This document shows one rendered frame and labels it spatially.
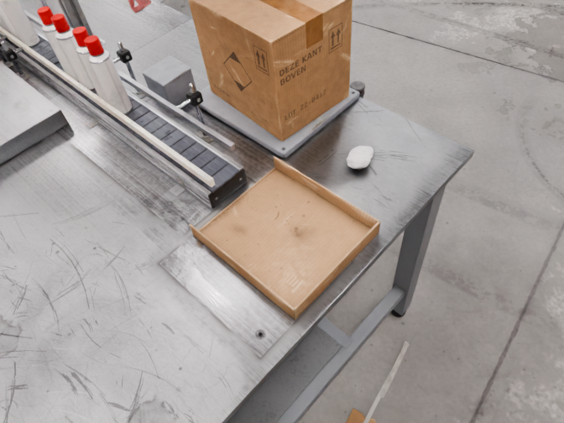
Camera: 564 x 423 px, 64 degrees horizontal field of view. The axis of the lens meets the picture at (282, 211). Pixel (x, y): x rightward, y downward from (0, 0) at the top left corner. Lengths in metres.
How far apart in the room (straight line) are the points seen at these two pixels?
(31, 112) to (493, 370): 1.65
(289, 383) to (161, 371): 0.66
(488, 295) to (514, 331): 0.16
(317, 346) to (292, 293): 0.63
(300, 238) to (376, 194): 0.21
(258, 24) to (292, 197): 0.37
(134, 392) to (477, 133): 2.05
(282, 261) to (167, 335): 0.26
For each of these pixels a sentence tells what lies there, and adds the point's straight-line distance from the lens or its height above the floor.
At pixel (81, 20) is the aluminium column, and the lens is 1.69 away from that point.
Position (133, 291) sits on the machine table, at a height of 0.83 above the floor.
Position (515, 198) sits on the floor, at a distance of 2.25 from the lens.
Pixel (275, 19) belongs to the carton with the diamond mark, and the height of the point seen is 1.12.
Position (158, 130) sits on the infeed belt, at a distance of 1.19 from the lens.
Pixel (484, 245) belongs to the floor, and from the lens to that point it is 2.05.
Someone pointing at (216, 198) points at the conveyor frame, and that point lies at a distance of 1.03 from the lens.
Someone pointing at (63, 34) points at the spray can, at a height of 1.05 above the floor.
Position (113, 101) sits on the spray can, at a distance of 1.25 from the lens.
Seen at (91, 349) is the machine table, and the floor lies 0.83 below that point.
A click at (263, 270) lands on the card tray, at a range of 0.92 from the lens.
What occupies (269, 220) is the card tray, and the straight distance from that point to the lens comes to 0.99.
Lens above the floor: 1.62
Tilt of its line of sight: 51 degrees down
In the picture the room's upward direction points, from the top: 8 degrees counter-clockwise
